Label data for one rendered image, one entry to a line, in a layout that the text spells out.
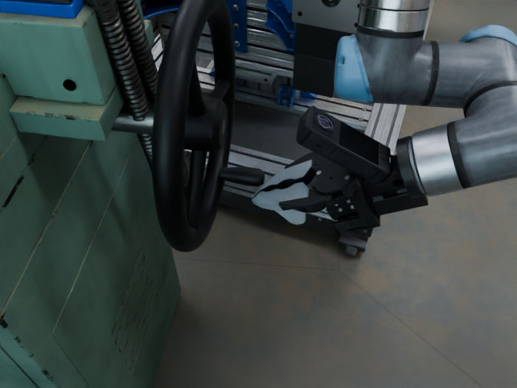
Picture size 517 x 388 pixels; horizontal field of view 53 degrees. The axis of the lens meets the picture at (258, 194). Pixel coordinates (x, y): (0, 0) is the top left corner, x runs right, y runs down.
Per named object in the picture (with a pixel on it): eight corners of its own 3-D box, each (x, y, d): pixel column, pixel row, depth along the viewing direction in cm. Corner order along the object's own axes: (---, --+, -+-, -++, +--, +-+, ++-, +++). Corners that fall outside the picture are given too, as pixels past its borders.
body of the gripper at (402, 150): (335, 237, 65) (431, 218, 60) (305, 195, 60) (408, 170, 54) (338, 192, 70) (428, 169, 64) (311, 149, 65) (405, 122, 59)
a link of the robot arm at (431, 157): (450, 158, 52) (443, 105, 57) (405, 169, 54) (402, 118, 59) (468, 202, 57) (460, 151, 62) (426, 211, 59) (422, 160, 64)
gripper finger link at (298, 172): (270, 220, 71) (331, 205, 67) (248, 194, 67) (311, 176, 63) (272, 202, 73) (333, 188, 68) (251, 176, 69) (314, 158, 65)
